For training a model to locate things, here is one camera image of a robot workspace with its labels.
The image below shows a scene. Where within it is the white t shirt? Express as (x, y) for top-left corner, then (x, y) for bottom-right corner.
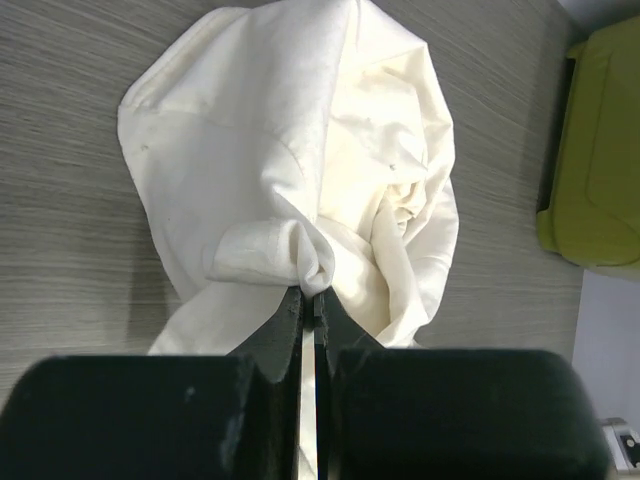
(117, 0), (461, 480)

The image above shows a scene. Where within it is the olive green plastic bin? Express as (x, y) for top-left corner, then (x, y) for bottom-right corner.
(536, 17), (639, 275)

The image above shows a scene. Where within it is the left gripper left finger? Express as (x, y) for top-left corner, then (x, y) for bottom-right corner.
(1, 288), (304, 479)

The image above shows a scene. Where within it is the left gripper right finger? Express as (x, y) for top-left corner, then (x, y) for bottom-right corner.
(313, 290), (613, 479)

